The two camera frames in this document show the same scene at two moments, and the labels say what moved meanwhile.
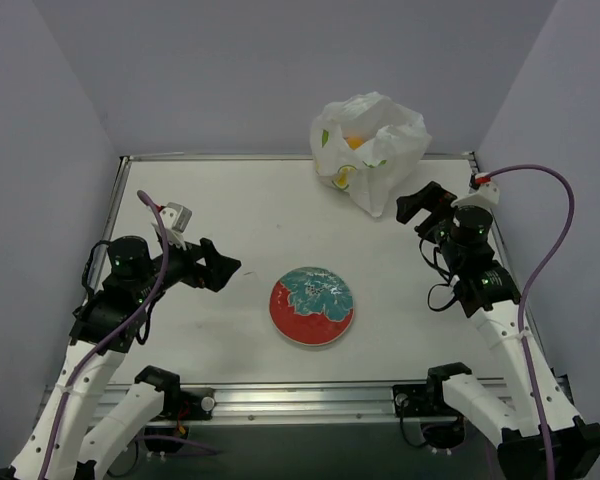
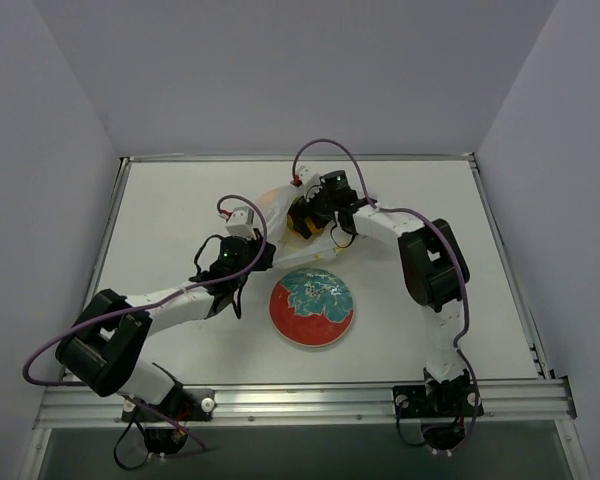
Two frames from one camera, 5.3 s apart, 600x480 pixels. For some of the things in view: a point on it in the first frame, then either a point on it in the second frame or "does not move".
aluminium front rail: [363, 402] does not move
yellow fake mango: [355, 142] → [291, 228]
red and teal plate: [311, 306] does not move
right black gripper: [434, 215] → [303, 215]
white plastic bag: [395, 139] → [289, 247]
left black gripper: [203, 265] → [262, 251]
